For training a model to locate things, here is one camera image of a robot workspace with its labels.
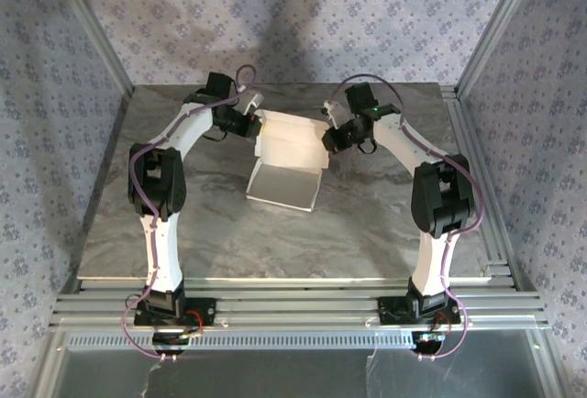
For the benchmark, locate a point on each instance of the white paper box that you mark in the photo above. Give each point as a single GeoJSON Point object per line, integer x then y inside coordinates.
{"type": "Point", "coordinates": [293, 150]}

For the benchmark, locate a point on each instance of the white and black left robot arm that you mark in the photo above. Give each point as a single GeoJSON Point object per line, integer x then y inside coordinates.
{"type": "Point", "coordinates": [165, 251]}

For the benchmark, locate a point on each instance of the small black electronics module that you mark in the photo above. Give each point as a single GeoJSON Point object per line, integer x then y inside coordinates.
{"type": "Point", "coordinates": [169, 340]}
{"type": "Point", "coordinates": [426, 342]}

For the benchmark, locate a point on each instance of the grey metal panel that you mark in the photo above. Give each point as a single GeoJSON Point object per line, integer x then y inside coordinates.
{"type": "Point", "coordinates": [275, 375]}

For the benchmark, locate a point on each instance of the aluminium side rail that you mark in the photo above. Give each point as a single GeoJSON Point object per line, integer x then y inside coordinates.
{"type": "Point", "coordinates": [495, 242]}
{"type": "Point", "coordinates": [114, 146]}

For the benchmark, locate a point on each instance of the aluminium corner post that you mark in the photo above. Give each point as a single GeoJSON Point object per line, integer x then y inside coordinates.
{"type": "Point", "coordinates": [500, 22]}
{"type": "Point", "coordinates": [91, 26]}

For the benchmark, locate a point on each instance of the aluminium frame cross rails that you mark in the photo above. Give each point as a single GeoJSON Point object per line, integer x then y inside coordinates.
{"type": "Point", "coordinates": [298, 306]}

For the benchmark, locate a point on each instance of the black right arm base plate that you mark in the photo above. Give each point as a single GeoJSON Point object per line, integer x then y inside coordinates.
{"type": "Point", "coordinates": [387, 315]}

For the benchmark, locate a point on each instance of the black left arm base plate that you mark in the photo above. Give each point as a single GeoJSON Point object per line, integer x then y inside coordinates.
{"type": "Point", "coordinates": [204, 315]}

